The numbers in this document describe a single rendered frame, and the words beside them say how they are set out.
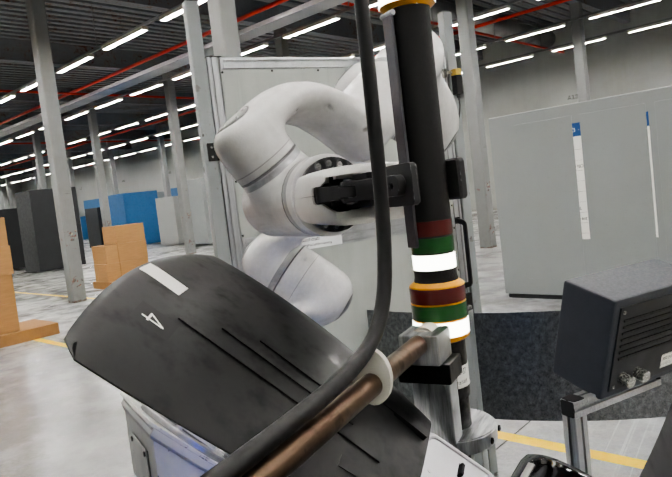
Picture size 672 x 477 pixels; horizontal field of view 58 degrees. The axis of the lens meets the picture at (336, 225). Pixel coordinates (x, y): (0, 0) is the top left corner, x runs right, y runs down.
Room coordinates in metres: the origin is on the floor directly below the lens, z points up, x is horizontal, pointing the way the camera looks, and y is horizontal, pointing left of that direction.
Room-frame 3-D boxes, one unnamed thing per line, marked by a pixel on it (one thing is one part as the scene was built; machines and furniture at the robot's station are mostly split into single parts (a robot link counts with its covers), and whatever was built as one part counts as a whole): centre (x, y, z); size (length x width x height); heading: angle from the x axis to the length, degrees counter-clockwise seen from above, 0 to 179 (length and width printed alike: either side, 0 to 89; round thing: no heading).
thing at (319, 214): (0.57, -0.02, 1.46); 0.11 x 0.10 x 0.07; 28
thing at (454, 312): (0.47, -0.07, 1.36); 0.04 x 0.04 x 0.01
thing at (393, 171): (0.47, -0.04, 1.46); 0.07 x 0.03 x 0.03; 28
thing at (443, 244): (0.47, -0.07, 1.41); 0.03 x 0.03 x 0.01
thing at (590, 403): (1.08, -0.47, 1.04); 0.24 x 0.03 x 0.03; 118
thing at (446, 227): (0.47, -0.07, 1.43); 0.03 x 0.03 x 0.01
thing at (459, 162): (0.50, -0.10, 1.46); 0.07 x 0.03 x 0.03; 28
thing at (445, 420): (0.46, -0.07, 1.31); 0.09 x 0.07 x 0.10; 153
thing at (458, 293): (0.47, -0.07, 1.38); 0.04 x 0.04 x 0.01
